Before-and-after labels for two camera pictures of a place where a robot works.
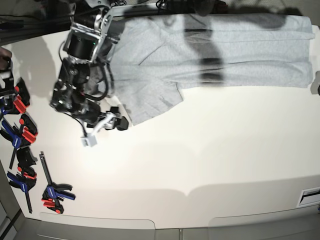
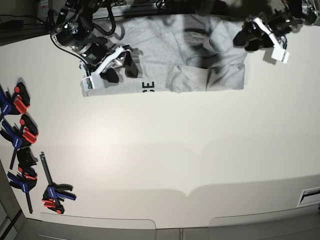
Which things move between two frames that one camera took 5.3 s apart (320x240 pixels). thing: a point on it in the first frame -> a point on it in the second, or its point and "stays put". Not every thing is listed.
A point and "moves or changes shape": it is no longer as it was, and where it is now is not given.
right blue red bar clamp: (53, 194) stays put
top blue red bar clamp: (15, 100) stays put
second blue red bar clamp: (26, 135) stays put
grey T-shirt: (154, 54) moves or changes shape
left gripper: (89, 112) -> (100, 58)
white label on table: (309, 197) stays put
